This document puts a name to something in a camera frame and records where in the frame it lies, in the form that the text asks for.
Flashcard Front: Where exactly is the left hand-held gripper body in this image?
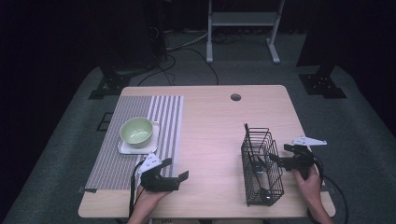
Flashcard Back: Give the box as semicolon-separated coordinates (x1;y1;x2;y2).
137;151;181;192

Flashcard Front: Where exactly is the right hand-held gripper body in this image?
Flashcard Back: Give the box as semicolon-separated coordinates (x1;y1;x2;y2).
281;135;328;181

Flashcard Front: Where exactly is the black utensil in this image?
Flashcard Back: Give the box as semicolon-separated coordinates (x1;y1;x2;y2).
244;122;273;201

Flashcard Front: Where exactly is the black wire basket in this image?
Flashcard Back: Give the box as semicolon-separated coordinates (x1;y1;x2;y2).
240;122;285;207

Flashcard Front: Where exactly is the person's left hand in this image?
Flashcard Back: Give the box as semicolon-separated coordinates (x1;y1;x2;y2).
134;185;171;210

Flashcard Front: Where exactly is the person's right hand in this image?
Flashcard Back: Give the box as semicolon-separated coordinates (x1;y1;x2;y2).
292;165;324;213

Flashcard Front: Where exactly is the white square plate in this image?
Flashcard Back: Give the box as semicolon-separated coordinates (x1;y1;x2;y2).
117;120;161;156

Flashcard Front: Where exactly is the green bowl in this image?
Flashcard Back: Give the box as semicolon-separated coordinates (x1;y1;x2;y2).
119;116;154;149

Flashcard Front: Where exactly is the striped placemat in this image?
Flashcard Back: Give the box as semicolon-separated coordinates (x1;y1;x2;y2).
84;94;185;191

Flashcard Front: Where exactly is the black stand base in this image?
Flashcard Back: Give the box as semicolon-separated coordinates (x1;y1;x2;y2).
298;63;347;100
88;64;133;101

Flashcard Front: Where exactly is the white metal stand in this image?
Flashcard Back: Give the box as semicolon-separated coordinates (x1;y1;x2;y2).
205;0;286;65

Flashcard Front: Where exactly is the left hand-held gripper cable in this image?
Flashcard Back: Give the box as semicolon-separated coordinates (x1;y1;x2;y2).
128;159;147;219

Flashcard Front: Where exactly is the hand-held gripper cable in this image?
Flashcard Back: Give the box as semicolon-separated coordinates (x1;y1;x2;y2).
128;159;147;219
312;154;350;224

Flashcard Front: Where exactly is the right hand-held gripper cable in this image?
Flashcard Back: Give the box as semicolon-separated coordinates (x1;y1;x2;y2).
312;154;350;224

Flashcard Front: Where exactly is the black floor cable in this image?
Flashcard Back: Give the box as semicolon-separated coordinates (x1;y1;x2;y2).
136;46;219;87

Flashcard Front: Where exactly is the grey floor cable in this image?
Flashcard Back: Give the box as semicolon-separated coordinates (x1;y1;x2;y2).
165;30;209;53

